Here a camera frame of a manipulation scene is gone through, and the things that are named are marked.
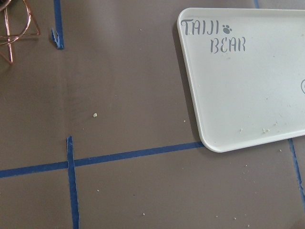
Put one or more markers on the white bear tray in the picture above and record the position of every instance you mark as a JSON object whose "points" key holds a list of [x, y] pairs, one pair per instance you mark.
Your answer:
{"points": [[246, 72]]}

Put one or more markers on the copper wire bottle rack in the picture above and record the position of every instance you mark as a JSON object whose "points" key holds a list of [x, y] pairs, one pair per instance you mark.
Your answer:
{"points": [[13, 30]]}

